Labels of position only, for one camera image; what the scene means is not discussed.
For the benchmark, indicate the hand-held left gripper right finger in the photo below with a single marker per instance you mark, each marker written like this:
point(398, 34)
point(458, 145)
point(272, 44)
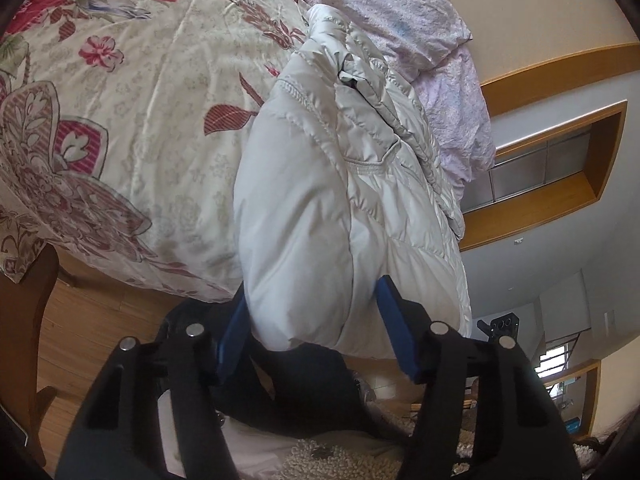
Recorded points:
point(400, 330)

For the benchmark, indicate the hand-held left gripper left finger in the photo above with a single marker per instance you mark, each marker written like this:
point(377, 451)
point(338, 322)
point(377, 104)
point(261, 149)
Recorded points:
point(231, 340)

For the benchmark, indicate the white puffer jacket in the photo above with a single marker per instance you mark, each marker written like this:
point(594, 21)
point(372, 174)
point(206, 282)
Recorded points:
point(310, 210)

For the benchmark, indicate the barred window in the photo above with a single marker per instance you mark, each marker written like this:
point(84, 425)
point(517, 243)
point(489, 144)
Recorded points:
point(555, 360)

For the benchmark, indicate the person's dark clothing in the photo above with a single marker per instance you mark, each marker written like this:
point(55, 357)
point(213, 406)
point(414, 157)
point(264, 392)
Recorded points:
point(300, 385)

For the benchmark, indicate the beige shaggy rug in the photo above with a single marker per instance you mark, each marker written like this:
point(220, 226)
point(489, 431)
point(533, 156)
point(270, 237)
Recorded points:
point(320, 460)

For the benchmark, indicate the wooden framed window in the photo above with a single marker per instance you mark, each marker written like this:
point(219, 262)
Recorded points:
point(540, 160)

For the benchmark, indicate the brown wooden chair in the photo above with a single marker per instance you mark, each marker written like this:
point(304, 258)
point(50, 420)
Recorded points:
point(47, 280)

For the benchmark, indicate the floral bed sheet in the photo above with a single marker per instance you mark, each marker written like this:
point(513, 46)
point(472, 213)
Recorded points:
point(150, 110)

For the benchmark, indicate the wooden wall trim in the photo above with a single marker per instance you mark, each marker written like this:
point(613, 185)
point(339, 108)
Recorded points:
point(550, 66)

